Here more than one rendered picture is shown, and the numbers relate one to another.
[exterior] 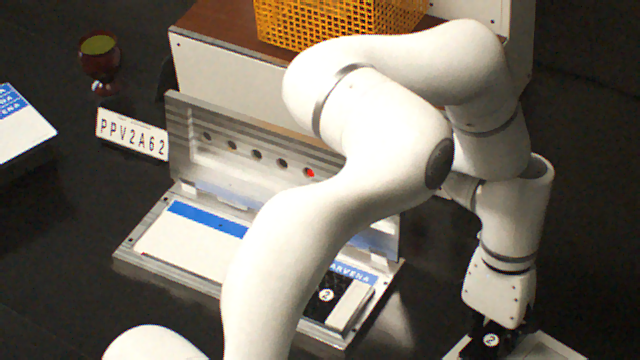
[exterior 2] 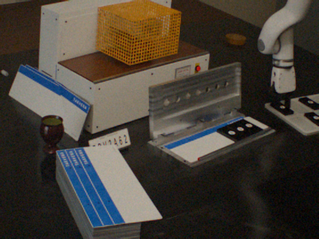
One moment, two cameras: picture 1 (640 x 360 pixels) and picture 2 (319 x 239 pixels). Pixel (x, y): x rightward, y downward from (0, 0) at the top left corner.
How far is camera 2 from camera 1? 2.54 m
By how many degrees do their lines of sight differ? 64
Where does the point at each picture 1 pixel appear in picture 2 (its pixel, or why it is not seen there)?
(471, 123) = not seen: outside the picture
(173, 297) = (223, 163)
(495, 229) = (289, 49)
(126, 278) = (203, 172)
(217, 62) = (117, 87)
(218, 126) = (172, 91)
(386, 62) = not seen: outside the picture
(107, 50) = (58, 120)
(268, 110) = (136, 101)
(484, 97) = not seen: outside the picture
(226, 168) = (175, 114)
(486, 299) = (286, 84)
